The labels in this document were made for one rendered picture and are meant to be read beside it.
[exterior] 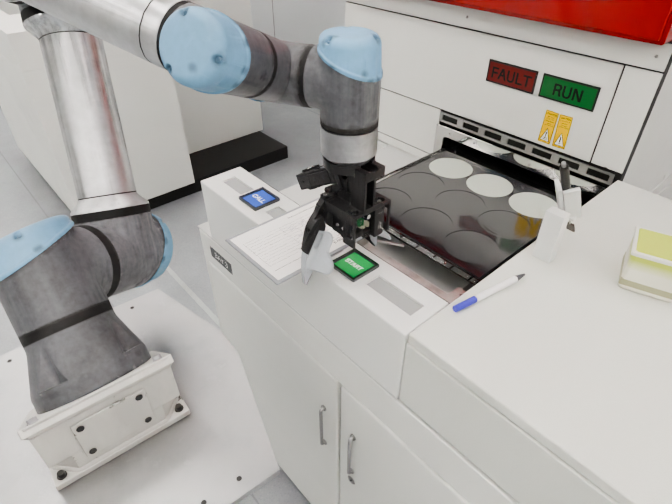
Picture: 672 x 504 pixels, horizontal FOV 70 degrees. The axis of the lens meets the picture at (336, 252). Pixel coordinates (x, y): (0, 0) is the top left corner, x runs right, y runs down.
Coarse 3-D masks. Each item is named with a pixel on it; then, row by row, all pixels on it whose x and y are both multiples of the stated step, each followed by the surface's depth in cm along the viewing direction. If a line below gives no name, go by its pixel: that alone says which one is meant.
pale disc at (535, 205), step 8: (528, 192) 104; (512, 200) 102; (520, 200) 102; (528, 200) 102; (536, 200) 102; (544, 200) 102; (552, 200) 102; (520, 208) 99; (528, 208) 99; (536, 208) 99; (544, 208) 99; (536, 216) 97
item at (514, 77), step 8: (496, 64) 105; (496, 72) 106; (504, 72) 105; (512, 72) 103; (520, 72) 102; (528, 72) 101; (496, 80) 107; (504, 80) 105; (512, 80) 104; (520, 80) 103; (528, 80) 101; (520, 88) 103; (528, 88) 102
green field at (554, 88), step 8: (544, 80) 99; (552, 80) 98; (560, 80) 96; (544, 88) 99; (552, 88) 98; (560, 88) 97; (568, 88) 96; (576, 88) 95; (584, 88) 93; (592, 88) 92; (552, 96) 99; (560, 96) 98; (568, 96) 96; (576, 96) 95; (584, 96) 94; (592, 96) 93; (576, 104) 96; (584, 104) 95; (592, 104) 94
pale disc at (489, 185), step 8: (472, 176) 110; (480, 176) 110; (488, 176) 110; (496, 176) 110; (472, 184) 107; (480, 184) 107; (488, 184) 107; (496, 184) 107; (504, 184) 107; (480, 192) 104; (488, 192) 104; (496, 192) 104; (504, 192) 104
